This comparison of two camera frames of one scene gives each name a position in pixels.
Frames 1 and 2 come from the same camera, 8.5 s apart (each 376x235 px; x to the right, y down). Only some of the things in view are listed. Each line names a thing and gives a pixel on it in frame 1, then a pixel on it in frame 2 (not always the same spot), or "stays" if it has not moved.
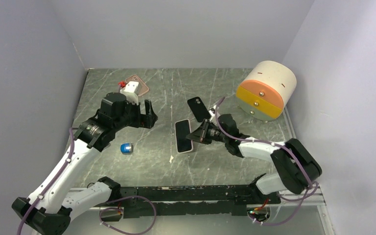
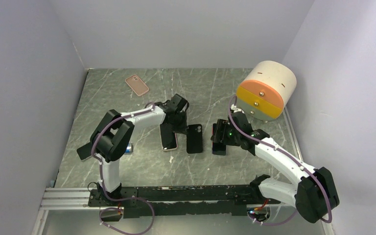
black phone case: x=199 y=109 → x=194 y=139
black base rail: x=193 y=201 stays
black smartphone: x=182 y=130 → x=168 y=139
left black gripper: x=146 y=120 → x=182 y=128
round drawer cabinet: x=268 y=87 stays
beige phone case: x=182 y=129 → x=171 y=149
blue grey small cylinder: x=127 y=148 stays
